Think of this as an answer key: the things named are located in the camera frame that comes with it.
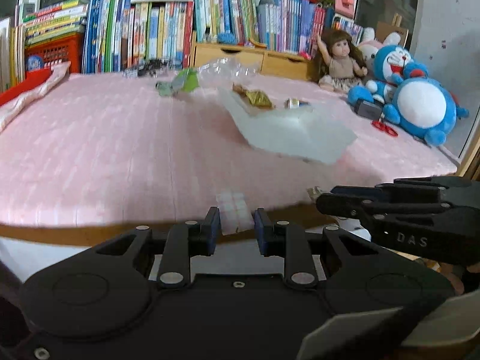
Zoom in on pink white tissue pack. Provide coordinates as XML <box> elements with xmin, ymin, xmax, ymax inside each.
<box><xmin>216</xmin><ymin>191</ymin><xmax>254</xmax><ymax>236</ymax></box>

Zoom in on large white paper sheet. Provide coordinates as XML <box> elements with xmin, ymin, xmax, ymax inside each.
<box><xmin>218</xmin><ymin>88</ymin><xmax>356</xmax><ymax>165</ymax></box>

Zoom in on gold foil wrapper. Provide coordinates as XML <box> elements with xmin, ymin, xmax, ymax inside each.
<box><xmin>232</xmin><ymin>84</ymin><xmax>275</xmax><ymax>110</ymax></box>

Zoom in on green plastic wrapper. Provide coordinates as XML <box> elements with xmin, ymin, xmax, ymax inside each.
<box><xmin>155</xmin><ymin>68</ymin><xmax>199</xmax><ymax>97</ymax></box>

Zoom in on small gold candy wrapper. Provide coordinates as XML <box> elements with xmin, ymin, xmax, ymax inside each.
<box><xmin>307</xmin><ymin>186</ymin><xmax>325</xmax><ymax>203</ymax></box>

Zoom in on stack of flat books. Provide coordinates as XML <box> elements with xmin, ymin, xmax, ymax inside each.
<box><xmin>23</xmin><ymin>0</ymin><xmax>89</xmax><ymax>47</ymax></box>

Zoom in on red scissors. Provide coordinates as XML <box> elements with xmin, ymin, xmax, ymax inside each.
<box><xmin>371</xmin><ymin>119</ymin><xmax>399</xmax><ymax>137</ymax></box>

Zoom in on round blue white plush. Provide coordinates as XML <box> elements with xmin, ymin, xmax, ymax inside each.
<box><xmin>383</xmin><ymin>77</ymin><xmax>470</xmax><ymax>147</ymax></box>

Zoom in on grey black small device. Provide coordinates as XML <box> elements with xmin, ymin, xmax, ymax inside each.
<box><xmin>354</xmin><ymin>100</ymin><xmax>383</xmax><ymax>121</ymax></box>

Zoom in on blue Doraemon plush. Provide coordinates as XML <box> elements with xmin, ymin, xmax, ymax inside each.
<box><xmin>347</xmin><ymin>45</ymin><xmax>429</xmax><ymax>107</ymax></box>

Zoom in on clear plastic bag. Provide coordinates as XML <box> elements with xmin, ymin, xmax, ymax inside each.
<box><xmin>197</xmin><ymin>57</ymin><xmax>261</xmax><ymax>88</ymax></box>

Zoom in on wooden drawer organizer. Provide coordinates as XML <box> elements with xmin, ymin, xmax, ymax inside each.
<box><xmin>190</xmin><ymin>33</ymin><xmax>317</xmax><ymax>81</ymax></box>

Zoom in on brown-haired doll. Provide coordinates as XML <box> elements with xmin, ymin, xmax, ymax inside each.
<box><xmin>316</xmin><ymin>29</ymin><xmax>368</xmax><ymax>94</ymax></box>

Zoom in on pink white bunny plush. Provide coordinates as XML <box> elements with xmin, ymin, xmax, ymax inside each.
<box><xmin>358</xmin><ymin>28</ymin><xmax>401</xmax><ymax>79</ymax></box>

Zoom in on blue yarn ball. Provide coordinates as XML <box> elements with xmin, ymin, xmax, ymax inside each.
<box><xmin>217</xmin><ymin>33</ymin><xmax>238</xmax><ymax>46</ymax></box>

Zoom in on right upright book row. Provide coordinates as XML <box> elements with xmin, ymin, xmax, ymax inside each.
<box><xmin>193</xmin><ymin>0</ymin><xmax>332</xmax><ymax>59</ymax></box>

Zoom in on upright book row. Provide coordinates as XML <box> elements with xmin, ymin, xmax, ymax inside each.
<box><xmin>81</xmin><ymin>0</ymin><xmax>194</xmax><ymax>74</ymax></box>
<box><xmin>193</xmin><ymin>0</ymin><xmax>332</xmax><ymax>59</ymax></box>

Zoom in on middle upright book row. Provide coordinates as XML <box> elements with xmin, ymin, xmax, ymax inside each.
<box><xmin>81</xmin><ymin>0</ymin><xmax>194</xmax><ymax>74</ymax></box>

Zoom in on red tray box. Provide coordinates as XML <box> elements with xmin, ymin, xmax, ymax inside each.
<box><xmin>0</xmin><ymin>67</ymin><xmax>52</xmax><ymax>106</ymax></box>

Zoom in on red plastic basket left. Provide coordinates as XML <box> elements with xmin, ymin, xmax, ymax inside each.
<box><xmin>25</xmin><ymin>33</ymin><xmax>84</xmax><ymax>73</ymax></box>

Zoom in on left upright book group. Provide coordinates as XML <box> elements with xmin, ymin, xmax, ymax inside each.
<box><xmin>1</xmin><ymin>3</ymin><xmax>35</xmax><ymax>93</ymax></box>

